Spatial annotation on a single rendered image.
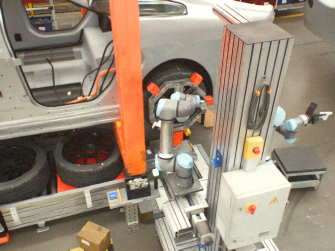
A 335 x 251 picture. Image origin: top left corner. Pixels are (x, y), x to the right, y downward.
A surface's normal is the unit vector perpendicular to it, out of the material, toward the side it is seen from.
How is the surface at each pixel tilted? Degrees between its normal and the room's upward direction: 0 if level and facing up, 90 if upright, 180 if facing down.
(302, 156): 0
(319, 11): 86
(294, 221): 0
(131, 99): 90
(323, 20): 88
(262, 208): 90
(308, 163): 0
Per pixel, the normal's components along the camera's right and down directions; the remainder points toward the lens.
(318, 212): 0.00, -0.80
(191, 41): 0.29, 0.57
